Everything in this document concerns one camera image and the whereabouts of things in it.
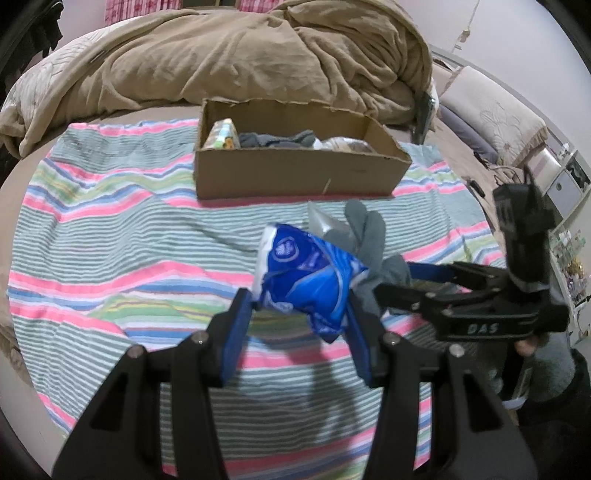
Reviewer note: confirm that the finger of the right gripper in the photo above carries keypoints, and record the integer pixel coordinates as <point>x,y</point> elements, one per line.
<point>432,272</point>
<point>402,298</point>

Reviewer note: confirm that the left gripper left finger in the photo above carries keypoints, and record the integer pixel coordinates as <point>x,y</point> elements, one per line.
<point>226,334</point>

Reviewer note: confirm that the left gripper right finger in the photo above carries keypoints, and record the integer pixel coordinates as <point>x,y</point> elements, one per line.
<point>365,337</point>

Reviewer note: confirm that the blue tissue pack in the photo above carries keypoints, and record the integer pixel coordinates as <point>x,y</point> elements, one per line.
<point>298,272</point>

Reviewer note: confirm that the clear plastic bag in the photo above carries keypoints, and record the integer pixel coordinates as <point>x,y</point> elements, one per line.
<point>321,223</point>

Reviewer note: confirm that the grey dotted knit glove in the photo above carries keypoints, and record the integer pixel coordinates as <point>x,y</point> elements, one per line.
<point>304,139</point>

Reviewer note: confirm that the bear print tissue pack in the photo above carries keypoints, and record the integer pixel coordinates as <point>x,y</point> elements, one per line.
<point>222,136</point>

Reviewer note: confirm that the right gloved hand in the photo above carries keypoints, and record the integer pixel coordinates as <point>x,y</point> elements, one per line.
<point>549,365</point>

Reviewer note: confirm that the striped towel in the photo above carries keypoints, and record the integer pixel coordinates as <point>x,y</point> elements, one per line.
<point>112,248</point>

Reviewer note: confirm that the beige embroidered pillow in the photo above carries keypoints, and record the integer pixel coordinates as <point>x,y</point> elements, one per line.
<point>514,130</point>

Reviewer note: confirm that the cardboard box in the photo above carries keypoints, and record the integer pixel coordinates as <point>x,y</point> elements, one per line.
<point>259,172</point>

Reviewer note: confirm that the beige blanket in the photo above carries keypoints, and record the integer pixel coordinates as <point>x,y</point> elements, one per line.
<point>362,56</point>

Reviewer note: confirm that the pink curtain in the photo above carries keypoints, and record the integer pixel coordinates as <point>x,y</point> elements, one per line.
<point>118,10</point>

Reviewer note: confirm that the pile of black clothes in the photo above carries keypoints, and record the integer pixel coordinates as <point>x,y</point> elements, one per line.
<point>28,27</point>

